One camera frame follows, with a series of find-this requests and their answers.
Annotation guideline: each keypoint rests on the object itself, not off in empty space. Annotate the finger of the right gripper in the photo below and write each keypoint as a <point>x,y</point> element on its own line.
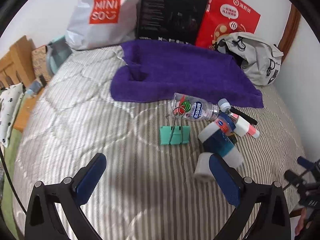
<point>293,178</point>
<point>305,163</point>

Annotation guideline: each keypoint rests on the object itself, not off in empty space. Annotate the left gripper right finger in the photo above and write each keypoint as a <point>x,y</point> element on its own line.
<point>272,220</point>

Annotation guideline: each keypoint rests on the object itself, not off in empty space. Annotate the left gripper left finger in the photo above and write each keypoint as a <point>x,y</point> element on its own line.
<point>43,221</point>

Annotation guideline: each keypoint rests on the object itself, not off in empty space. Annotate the pink white thermometer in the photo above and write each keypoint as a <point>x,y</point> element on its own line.
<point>252,131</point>

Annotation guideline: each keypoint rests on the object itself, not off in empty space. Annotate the white USB charger cube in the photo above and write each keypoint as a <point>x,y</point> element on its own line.
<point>241,126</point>

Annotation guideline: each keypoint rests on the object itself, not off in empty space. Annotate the black gold tube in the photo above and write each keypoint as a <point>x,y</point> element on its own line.
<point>232,138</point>

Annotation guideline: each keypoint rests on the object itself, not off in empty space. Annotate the blue white balm tube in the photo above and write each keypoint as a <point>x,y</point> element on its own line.
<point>215,141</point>

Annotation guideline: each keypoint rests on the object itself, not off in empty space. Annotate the blue cap orange jar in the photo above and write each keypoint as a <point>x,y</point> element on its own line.
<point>225,123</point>

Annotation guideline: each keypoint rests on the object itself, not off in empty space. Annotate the small white tape roll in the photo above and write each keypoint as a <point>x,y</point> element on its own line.
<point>202,170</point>

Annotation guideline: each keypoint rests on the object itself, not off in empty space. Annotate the white USB night light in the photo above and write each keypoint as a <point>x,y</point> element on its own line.
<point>224,105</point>

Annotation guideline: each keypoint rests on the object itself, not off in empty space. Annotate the clear plastic bottle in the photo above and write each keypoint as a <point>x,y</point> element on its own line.
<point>192,108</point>

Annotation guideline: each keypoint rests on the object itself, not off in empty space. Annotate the green binder clip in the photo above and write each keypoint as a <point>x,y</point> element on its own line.
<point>177,133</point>

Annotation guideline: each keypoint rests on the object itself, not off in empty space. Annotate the person's right hand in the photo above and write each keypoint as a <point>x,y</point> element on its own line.
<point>300,223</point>

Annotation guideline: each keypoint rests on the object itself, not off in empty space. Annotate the grey Nike bag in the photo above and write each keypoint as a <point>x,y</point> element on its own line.
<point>259,60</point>

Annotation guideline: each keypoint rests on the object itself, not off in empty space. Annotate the white patterned pillow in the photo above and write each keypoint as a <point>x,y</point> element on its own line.
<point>10,102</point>

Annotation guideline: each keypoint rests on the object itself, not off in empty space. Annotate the small blue bottle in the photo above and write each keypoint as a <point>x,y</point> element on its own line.
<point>36,86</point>

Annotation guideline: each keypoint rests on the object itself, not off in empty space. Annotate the wooden headboard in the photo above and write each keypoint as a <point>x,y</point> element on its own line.
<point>16,65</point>

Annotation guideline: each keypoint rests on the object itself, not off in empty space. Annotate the brown patterned box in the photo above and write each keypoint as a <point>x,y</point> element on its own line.
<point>38,57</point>

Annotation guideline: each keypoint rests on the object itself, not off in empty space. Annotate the purple towel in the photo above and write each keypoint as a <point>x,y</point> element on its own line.
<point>155,70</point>

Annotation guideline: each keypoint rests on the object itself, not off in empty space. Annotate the red paper gift bag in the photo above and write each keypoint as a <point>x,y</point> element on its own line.
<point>224,17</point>

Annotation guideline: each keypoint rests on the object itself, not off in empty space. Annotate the black product box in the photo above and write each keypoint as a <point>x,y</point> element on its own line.
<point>176,21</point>

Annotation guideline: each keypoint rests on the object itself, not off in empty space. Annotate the white Miniso shopping bag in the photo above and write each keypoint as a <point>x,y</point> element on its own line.
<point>101,23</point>

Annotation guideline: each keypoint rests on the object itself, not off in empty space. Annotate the wooden door frame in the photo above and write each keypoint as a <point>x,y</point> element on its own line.
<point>290,31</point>

